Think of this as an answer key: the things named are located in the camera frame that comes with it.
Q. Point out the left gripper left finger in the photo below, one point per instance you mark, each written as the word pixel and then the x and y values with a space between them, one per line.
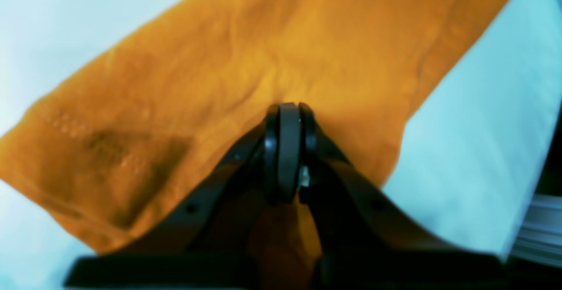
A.
pixel 216 219

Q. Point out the orange T-shirt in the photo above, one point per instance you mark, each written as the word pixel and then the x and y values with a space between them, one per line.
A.
pixel 114 149

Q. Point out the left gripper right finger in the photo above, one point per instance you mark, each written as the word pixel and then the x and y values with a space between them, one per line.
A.
pixel 351 215

